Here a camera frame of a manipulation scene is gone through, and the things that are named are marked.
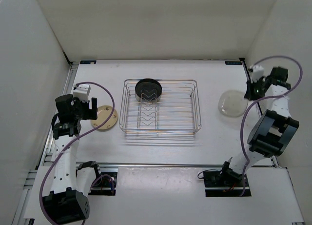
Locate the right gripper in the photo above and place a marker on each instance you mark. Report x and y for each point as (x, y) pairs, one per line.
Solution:
(248, 95)

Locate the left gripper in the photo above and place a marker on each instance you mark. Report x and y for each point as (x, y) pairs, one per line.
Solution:
(91, 113)

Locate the beige ceramic plate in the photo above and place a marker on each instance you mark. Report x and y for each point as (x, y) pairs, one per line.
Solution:
(105, 112)

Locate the clear glass plate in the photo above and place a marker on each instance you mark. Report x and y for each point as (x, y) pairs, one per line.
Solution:
(232, 103)
(148, 94)

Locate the black round plate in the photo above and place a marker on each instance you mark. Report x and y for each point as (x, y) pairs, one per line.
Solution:
(148, 83)

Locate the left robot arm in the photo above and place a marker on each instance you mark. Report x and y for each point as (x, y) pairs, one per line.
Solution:
(67, 201)

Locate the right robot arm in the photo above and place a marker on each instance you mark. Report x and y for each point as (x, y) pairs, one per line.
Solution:
(274, 130)

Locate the right blue corner label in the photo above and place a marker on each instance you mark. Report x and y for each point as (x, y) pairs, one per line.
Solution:
(233, 62)

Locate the blue corner label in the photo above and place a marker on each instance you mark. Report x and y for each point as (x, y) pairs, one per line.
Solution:
(88, 62)
(233, 62)

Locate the left blue corner label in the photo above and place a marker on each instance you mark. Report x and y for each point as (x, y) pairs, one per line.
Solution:
(88, 62)

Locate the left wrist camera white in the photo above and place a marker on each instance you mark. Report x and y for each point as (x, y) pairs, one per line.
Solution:
(81, 92)

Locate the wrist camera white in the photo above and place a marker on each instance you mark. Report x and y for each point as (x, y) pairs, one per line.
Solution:
(81, 92)
(256, 72)

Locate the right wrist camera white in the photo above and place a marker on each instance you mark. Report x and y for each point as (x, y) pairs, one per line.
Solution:
(256, 72)

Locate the wire dish rack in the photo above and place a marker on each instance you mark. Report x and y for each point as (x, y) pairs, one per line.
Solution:
(178, 110)

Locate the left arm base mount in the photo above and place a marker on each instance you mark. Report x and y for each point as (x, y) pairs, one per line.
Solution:
(105, 187)

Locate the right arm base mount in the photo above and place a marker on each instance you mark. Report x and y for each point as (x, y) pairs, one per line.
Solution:
(220, 184)

